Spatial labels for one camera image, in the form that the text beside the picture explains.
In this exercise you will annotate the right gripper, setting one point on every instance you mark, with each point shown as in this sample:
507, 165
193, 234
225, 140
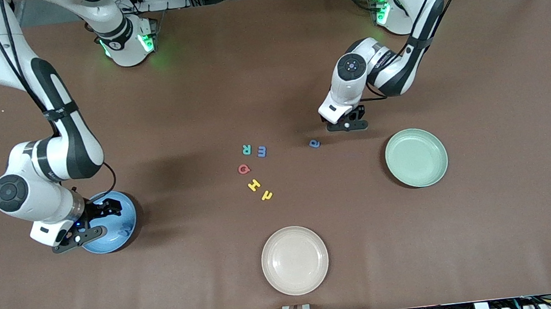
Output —
96, 209

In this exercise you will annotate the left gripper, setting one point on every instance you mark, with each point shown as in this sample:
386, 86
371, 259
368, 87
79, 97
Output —
360, 112

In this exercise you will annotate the blue letter E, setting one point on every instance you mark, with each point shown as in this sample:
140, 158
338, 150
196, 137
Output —
315, 144

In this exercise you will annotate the blue foam letter m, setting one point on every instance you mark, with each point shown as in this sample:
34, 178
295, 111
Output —
262, 151

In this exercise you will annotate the teal foam letter R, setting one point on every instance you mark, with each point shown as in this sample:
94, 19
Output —
247, 150

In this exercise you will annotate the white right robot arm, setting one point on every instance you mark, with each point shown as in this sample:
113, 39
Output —
70, 145

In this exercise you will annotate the blue plate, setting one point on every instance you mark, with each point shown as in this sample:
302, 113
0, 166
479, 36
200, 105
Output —
116, 243

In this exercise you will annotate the green plate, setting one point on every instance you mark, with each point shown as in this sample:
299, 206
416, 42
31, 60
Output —
416, 157

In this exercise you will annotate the beige plate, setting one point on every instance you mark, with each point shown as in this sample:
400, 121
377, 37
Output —
295, 260

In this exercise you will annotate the red foam letter Q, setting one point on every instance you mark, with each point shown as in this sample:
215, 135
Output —
244, 169

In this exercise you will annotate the yellow foam small letter h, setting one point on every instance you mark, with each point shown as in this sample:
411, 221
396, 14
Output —
266, 195

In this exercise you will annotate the yellow foam capital letter H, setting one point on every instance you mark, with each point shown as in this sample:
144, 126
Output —
254, 185

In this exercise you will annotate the brown table cover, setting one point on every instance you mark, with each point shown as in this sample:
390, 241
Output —
518, 226

